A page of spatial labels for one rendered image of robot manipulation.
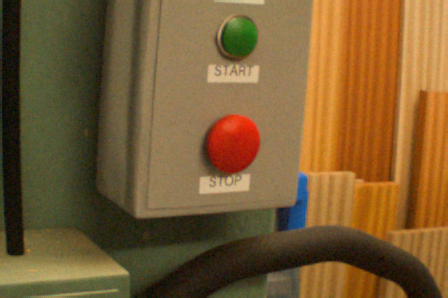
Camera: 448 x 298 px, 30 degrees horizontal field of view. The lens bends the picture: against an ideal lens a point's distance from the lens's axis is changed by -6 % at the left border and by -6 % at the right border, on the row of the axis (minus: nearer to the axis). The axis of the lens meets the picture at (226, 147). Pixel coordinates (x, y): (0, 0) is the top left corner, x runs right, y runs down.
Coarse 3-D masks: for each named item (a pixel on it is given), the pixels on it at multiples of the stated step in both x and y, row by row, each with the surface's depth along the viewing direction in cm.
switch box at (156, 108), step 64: (128, 0) 44; (192, 0) 42; (128, 64) 44; (192, 64) 43; (256, 64) 45; (128, 128) 44; (192, 128) 44; (128, 192) 44; (192, 192) 45; (256, 192) 47
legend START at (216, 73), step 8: (208, 72) 44; (216, 72) 44; (224, 72) 44; (232, 72) 44; (240, 72) 45; (248, 72) 45; (256, 72) 45; (208, 80) 44; (216, 80) 44; (224, 80) 44; (232, 80) 44; (240, 80) 45; (248, 80) 45; (256, 80) 45
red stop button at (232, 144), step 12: (228, 120) 44; (240, 120) 44; (216, 132) 44; (228, 132) 44; (240, 132) 44; (252, 132) 45; (216, 144) 44; (228, 144) 44; (240, 144) 44; (252, 144) 45; (216, 156) 44; (228, 156) 44; (240, 156) 44; (252, 156) 45; (228, 168) 44; (240, 168) 45
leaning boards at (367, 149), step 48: (336, 0) 191; (384, 0) 199; (432, 0) 202; (336, 48) 192; (384, 48) 201; (432, 48) 204; (336, 96) 194; (384, 96) 203; (432, 96) 198; (336, 144) 196; (384, 144) 206; (432, 144) 200; (336, 192) 184; (384, 192) 192; (432, 192) 202; (432, 240) 191; (336, 288) 188; (384, 288) 190
